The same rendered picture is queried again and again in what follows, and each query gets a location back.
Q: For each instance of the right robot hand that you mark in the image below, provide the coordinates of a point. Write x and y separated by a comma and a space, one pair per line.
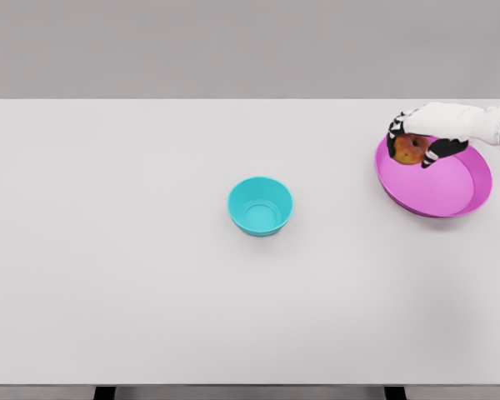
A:
435, 120

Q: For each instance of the red yellow apple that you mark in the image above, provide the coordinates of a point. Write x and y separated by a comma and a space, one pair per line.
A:
409, 149

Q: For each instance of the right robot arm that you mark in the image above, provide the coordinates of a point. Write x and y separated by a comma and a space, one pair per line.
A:
499, 124

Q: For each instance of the pink plate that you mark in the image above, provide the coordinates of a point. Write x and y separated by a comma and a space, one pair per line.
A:
437, 187

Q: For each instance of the blue bowl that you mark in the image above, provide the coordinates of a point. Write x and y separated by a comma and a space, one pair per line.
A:
260, 207

